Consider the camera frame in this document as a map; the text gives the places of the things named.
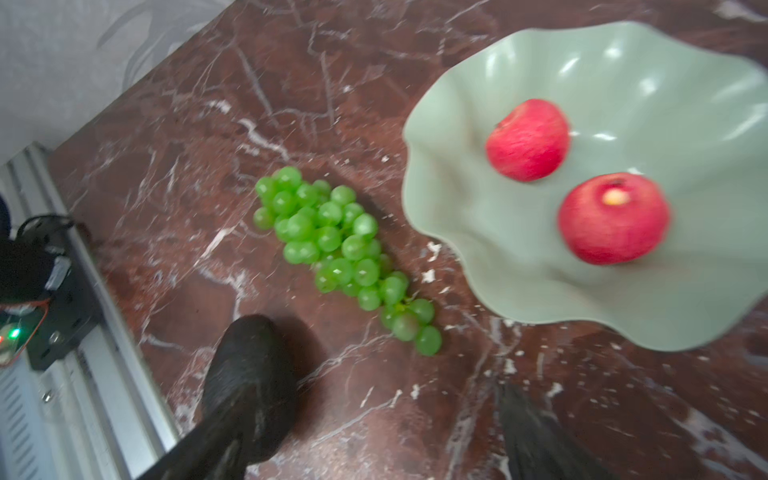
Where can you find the aluminium front rail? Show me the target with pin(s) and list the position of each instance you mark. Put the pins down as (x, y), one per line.
(95, 414)

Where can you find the red fake apple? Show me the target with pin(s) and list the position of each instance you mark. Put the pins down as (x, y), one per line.
(530, 143)
(613, 218)

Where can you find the green lit circuit board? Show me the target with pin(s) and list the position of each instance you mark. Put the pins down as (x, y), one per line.
(19, 323)

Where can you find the dark fake avocado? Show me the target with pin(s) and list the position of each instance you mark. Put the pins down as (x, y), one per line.
(252, 352)

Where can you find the green fake grape bunch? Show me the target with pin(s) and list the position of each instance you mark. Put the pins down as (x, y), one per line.
(326, 228)

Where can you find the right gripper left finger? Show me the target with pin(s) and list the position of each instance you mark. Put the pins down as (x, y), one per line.
(218, 448)

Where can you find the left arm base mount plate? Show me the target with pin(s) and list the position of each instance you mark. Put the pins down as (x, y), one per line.
(39, 262)

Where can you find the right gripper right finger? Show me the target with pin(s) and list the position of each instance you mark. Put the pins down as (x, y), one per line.
(536, 446)

